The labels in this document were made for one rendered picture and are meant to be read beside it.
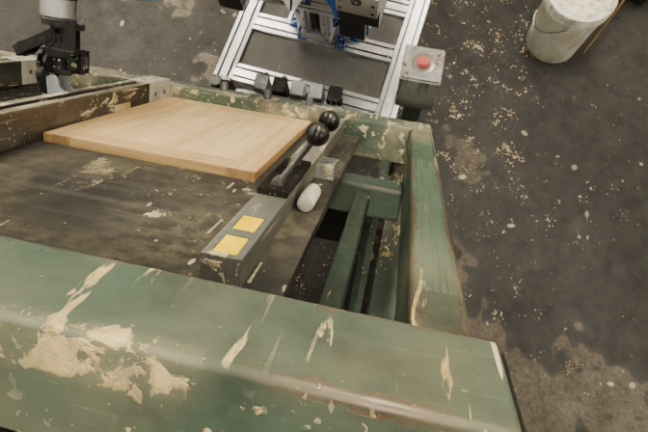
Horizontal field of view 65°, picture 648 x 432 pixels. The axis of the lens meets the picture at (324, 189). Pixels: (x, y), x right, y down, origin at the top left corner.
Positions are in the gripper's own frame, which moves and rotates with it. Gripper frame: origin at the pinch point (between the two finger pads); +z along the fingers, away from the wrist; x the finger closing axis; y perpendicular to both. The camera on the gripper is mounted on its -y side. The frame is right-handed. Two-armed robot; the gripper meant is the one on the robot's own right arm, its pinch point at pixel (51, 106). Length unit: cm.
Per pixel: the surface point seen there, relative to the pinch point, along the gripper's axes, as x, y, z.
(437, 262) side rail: -49, 88, -4
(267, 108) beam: 38, 42, -2
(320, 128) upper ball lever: -32, 68, -14
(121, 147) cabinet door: -18.6, 28.3, 0.0
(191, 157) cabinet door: -16.9, 42.0, -0.2
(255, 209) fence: -41, 62, -3
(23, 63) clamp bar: 25.7, -27.6, -3.7
